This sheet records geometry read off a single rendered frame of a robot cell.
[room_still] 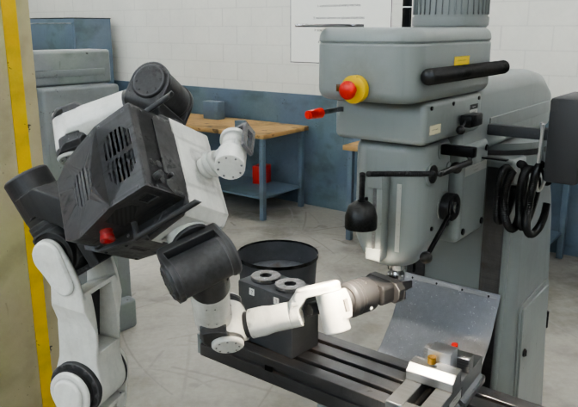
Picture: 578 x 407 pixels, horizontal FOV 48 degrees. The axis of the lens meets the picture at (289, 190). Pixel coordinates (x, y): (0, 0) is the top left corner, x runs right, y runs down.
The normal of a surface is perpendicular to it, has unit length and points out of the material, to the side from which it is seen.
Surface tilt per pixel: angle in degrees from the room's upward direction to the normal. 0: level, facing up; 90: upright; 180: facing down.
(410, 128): 90
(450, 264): 90
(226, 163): 115
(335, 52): 90
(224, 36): 90
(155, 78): 62
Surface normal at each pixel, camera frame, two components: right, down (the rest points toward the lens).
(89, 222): -0.71, -0.11
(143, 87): -0.26, -0.26
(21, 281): 0.80, 0.15
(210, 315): 0.10, 0.79
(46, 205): -0.32, 0.23
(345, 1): -0.60, 0.19
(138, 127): 0.83, -0.44
